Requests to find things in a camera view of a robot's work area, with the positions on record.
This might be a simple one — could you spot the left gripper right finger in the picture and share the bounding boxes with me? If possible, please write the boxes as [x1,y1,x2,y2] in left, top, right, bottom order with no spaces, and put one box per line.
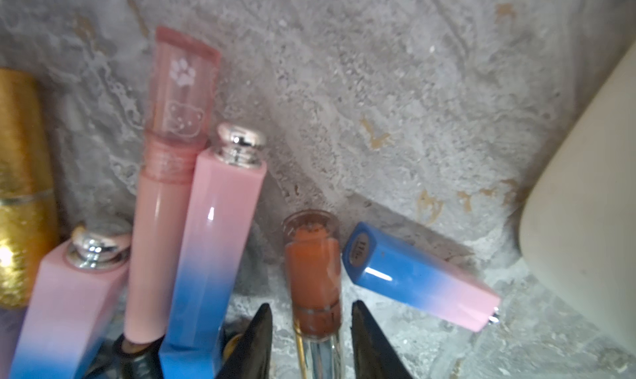
[351,300,412,379]

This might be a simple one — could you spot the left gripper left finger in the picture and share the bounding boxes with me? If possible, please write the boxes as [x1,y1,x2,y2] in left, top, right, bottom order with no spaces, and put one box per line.
[215,303,273,379]

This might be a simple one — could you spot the orange lip gloss tube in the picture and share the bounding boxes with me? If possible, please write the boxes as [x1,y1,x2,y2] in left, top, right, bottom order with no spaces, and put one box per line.
[283,209,343,378]

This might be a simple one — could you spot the white storage box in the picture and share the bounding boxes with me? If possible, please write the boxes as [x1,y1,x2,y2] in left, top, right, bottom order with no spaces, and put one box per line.
[518,49,635,352]

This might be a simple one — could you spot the gold lipstick tube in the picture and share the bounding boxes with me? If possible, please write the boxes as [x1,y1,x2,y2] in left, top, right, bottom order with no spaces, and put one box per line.
[1,68,59,309]

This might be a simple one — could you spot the pink blue lipstick sideways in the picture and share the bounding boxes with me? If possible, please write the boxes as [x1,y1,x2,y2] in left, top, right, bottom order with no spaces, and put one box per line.
[342,222,501,332]

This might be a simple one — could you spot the pink blue lipstick tall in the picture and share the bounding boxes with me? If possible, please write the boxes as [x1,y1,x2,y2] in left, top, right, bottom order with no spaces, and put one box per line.
[159,122,267,378]

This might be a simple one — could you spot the pink bear lip gloss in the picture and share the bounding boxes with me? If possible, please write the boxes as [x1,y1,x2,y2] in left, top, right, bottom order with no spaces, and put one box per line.
[124,26,221,344]

